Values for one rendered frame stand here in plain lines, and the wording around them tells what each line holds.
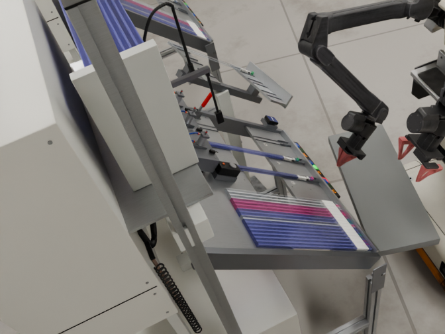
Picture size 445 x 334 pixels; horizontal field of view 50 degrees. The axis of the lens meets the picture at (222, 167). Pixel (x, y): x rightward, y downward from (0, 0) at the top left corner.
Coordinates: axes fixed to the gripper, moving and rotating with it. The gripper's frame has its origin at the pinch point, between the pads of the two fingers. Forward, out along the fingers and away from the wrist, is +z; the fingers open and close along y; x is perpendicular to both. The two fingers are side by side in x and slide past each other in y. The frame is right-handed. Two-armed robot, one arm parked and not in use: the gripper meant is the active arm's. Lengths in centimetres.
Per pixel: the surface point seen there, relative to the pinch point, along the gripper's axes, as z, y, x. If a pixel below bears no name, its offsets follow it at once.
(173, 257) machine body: 57, -4, -44
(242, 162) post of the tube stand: 44, -56, 10
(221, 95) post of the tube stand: 10, -55, -23
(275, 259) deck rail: 9, 38, -50
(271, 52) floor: 23, -172, 87
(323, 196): 9.3, 8.5, -7.8
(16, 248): 5, 38, -117
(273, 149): 8.8, -16.6, -17.2
